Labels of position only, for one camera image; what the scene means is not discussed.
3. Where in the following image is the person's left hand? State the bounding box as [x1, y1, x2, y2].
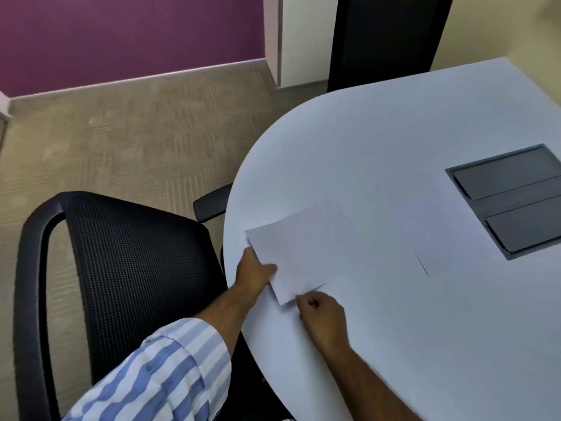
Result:
[228, 246, 278, 305]

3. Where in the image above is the person's right hand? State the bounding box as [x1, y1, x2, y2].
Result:
[296, 291, 352, 354]

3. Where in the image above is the white paper sheet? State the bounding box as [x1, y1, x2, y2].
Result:
[245, 185, 449, 306]

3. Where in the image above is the person's right forearm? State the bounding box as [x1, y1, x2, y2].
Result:
[314, 340, 424, 421]

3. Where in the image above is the person's left forearm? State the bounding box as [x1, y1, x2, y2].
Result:
[195, 287, 263, 373]

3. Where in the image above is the black mesh office chair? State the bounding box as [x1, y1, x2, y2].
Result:
[13, 183, 295, 421]

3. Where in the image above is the blue white striped shirt sleeve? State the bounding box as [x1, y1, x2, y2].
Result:
[63, 318, 232, 421]

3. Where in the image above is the black high-back chair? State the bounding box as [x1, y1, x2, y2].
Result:
[326, 0, 455, 94]

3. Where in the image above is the grey table cable box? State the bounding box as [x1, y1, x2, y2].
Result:
[445, 144, 561, 261]

